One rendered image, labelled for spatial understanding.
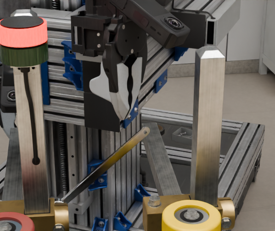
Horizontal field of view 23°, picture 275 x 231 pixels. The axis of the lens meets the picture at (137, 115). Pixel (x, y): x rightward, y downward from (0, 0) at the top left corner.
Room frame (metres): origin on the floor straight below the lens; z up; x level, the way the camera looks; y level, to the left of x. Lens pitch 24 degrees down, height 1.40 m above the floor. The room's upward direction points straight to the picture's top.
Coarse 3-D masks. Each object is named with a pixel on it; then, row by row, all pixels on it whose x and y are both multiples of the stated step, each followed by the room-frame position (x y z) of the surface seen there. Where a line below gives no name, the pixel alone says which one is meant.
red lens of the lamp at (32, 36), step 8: (0, 32) 0.78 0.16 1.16; (8, 32) 0.77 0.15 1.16; (16, 32) 0.77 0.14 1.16; (24, 32) 0.77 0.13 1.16; (32, 32) 0.77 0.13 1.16; (40, 32) 0.78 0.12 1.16; (0, 40) 0.78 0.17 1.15; (8, 40) 0.77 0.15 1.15; (16, 40) 0.77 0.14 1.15; (24, 40) 0.77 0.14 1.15; (32, 40) 0.77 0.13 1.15; (40, 40) 0.78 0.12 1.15
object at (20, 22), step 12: (0, 24) 0.78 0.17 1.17; (12, 24) 0.78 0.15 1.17; (24, 24) 0.78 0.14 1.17; (36, 24) 0.78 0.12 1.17; (12, 48) 0.77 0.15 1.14; (24, 48) 0.77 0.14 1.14; (24, 72) 0.78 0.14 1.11; (36, 72) 0.82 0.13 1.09; (24, 84) 0.79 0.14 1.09; (36, 144) 0.82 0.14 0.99; (36, 156) 0.82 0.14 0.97
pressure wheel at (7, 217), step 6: (0, 216) 0.76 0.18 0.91; (6, 216) 0.76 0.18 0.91; (12, 216) 0.76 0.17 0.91; (18, 216) 0.76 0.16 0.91; (24, 216) 0.76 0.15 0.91; (0, 222) 0.74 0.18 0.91; (6, 222) 0.74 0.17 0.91; (12, 222) 0.75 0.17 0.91; (18, 222) 0.75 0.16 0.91; (24, 222) 0.75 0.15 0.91; (30, 222) 0.75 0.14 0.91; (0, 228) 0.73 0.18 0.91; (6, 228) 0.73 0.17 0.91; (12, 228) 0.74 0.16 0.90; (18, 228) 0.74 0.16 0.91; (24, 228) 0.73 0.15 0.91; (30, 228) 0.73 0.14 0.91
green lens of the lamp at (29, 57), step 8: (0, 48) 0.78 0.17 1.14; (8, 48) 0.77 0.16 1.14; (32, 48) 0.77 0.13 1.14; (40, 48) 0.78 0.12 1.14; (0, 56) 0.78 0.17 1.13; (8, 56) 0.77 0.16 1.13; (16, 56) 0.77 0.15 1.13; (24, 56) 0.77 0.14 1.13; (32, 56) 0.77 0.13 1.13; (40, 56) 0.78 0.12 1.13; (48, 56) 0.80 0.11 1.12; (8, 64) 0.77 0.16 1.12; (16, 64) 0.77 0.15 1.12; (24, 64) 0.77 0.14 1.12; (32, 64) 0.77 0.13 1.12
